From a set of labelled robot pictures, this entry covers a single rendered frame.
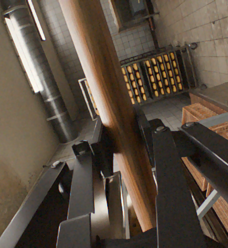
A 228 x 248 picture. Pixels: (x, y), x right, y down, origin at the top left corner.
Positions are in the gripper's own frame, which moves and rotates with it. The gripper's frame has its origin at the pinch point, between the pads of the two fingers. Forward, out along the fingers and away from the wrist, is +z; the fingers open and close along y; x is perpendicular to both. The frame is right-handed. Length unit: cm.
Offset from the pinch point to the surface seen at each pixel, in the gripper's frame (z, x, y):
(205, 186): 92, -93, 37
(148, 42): 496, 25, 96
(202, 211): 36, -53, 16
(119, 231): 78, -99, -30
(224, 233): 57, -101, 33
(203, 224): 66, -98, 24
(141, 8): 427, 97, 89
